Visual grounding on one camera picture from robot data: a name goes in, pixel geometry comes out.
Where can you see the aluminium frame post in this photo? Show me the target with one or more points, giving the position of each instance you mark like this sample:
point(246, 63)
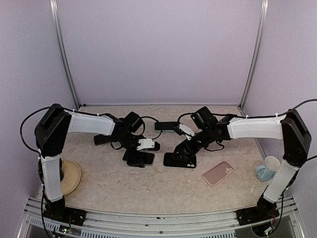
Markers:
point(63, 54)
point(255, 54)

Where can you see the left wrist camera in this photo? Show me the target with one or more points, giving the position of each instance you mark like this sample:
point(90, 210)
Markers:
point(148, 144)

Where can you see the light blue mug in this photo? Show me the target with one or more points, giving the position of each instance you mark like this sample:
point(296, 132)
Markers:
point(266, 171)

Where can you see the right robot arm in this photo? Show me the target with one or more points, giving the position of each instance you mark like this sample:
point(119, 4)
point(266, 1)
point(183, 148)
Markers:
point(241, 189)

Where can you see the front aluminium rail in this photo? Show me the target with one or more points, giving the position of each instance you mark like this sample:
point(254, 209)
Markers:
point(103, 224)

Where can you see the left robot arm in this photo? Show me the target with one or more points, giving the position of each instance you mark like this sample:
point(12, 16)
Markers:
point(52, 130)

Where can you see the black phone brown edge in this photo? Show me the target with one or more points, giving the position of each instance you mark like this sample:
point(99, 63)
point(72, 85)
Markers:
point(103, 139)

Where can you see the right aluminium frame post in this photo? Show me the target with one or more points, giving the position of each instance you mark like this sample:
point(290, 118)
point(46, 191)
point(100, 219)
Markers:
point(255, 54)

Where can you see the black phone case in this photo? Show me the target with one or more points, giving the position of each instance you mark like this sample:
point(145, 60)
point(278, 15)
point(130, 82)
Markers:
point(170, 160)

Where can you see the black phone silver edge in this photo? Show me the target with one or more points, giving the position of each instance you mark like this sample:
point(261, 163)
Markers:
point(151, 157)

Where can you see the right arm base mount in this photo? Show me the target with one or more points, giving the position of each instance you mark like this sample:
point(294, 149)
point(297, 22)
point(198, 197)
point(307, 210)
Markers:
point(256, 214)

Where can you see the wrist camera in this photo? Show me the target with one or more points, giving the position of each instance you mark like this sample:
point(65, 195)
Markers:
point(182, 129)
point(148, 144)

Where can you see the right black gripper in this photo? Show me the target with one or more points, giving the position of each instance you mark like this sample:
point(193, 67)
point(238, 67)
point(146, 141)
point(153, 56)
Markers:
point(185, 145)

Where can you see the left aluminium frame post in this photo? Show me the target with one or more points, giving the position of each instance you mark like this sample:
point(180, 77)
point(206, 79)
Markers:
point(63, 54)

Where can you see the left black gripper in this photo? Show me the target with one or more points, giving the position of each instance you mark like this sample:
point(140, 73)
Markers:
point(134, 162)

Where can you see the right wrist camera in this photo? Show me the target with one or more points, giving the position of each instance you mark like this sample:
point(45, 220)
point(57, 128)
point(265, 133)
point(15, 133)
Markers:
point(182, 129)

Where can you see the beige round plate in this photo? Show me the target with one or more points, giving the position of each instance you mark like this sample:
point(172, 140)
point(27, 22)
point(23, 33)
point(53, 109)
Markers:
point(71, 178)

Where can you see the pink phone case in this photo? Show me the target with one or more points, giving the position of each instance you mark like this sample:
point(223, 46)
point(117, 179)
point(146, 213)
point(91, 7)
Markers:
point(218, 173)

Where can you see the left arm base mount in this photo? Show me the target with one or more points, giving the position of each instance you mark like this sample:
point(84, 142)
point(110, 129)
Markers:
point(68, 215)

